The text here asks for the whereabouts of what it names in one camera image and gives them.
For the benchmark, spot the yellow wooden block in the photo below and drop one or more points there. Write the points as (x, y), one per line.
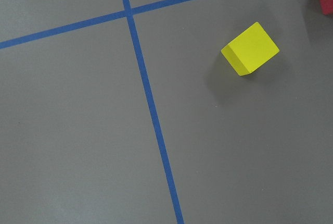
(250, 50)

